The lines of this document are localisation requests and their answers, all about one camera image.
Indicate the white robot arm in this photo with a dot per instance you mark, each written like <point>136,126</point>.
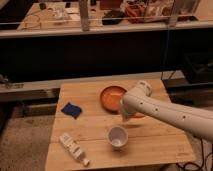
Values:
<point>198,122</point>

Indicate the wooden board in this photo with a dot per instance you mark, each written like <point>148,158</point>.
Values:
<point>151,142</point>

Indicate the orange round plate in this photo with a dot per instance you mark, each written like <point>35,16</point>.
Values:
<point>110,98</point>

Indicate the blue cloth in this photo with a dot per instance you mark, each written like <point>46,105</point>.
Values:
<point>71,110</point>

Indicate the metal frame post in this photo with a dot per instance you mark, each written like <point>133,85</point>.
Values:
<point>83,8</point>
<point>174,13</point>

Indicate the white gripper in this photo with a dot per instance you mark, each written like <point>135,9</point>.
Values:
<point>125,115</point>

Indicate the black crate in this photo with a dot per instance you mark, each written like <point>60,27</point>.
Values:
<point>198,67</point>

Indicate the orange cloth on bench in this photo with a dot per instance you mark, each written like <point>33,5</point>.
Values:
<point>135,13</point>

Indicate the white cup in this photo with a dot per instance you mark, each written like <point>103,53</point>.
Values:
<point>117,137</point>

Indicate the metal frame post right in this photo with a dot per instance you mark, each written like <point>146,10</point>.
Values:
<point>174,13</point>

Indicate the black bag on bench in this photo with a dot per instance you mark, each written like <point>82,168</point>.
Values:
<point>113,17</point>

